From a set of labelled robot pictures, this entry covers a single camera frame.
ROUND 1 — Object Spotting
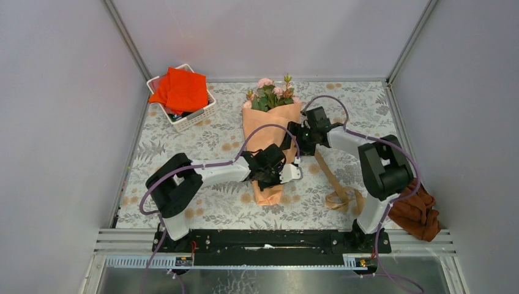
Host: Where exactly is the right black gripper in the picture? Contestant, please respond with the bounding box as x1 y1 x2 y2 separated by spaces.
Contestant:
280 121 317 157

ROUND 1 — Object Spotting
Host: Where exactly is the beige kraft wrapping paper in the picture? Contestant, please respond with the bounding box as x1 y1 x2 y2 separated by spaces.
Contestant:
242 101 302 205

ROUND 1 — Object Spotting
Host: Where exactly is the pink fake flower bouquet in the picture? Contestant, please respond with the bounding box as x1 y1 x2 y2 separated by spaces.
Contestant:
243 74 301 112

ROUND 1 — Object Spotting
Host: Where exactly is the tan ribbon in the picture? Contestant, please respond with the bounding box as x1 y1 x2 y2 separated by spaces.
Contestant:
314 151 365 217

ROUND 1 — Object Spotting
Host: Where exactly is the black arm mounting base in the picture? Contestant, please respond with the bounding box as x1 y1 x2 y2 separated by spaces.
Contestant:
152 229 392 266

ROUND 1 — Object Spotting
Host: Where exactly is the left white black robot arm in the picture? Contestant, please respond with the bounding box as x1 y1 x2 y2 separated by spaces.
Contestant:
145 144 288 252

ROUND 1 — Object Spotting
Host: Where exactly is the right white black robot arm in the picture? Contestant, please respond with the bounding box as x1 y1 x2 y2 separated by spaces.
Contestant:
287 107 414 252

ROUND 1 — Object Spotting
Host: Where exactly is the floral patterned table mat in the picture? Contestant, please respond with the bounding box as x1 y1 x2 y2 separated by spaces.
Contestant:
115 81 397 230

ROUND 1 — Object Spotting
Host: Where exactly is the orange cloth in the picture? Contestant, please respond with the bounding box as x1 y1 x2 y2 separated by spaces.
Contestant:
149 67 209 115

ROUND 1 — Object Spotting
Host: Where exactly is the brown cloth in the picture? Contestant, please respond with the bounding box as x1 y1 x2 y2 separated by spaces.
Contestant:
389 186 441 242

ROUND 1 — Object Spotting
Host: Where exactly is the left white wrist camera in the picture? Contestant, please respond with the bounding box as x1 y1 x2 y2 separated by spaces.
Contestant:
280 157 303 184

